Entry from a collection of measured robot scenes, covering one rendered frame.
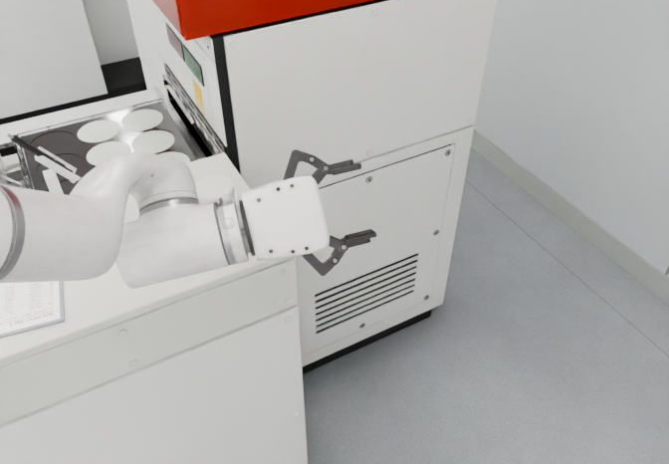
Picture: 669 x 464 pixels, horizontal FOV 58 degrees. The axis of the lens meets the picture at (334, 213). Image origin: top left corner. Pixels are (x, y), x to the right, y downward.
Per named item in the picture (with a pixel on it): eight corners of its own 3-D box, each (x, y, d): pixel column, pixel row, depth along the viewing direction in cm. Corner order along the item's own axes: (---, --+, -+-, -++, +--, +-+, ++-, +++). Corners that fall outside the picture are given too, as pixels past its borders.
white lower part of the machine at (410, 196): (334, 193, 273) (333, 17, 219) (442, 320, 218) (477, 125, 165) (181, 245, 247) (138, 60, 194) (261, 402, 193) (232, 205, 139)
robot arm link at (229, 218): (216, 196, 82) (238, 191, 82) (232, 259, 83) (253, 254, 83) (211, 201, 74) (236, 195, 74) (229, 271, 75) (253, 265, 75)
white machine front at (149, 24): (147, 58, 195) (118, -76, 168) (243, 200, 140) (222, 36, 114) (137, 60, 193) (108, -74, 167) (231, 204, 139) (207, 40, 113)
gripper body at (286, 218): (230, 189, 82) (311, 171, 83) (248, 262, 83) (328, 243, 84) (228, 193, 74) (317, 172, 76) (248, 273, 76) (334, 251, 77)
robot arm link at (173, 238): (218, 204, 84) (233, 269, 82) (122, 227, 82) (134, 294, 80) (209, 188, 75) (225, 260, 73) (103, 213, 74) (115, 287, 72)
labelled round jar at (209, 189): (231, 210, 115) (225, 169, 109) (245, 232, 111) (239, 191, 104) (195, 221, 113) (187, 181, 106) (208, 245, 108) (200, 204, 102)
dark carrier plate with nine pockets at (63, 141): (160, 104, 159) (160, 102, 158) (204, 173, 136) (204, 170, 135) (20, 138, 146) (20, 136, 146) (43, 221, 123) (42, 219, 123)
